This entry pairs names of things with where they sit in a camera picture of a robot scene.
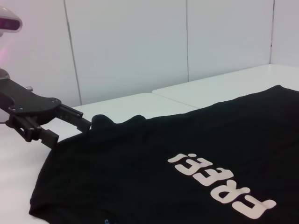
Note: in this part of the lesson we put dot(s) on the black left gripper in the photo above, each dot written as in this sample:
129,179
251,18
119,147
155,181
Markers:
28,102

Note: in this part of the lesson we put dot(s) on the black t-shirt with FREE print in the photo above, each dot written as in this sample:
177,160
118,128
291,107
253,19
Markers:
163,130

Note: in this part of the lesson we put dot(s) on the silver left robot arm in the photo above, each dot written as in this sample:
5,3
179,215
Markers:
3,74

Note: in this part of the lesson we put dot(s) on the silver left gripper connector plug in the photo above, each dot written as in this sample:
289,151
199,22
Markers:
29,88

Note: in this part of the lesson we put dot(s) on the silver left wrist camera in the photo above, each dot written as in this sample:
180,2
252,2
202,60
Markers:
9,23

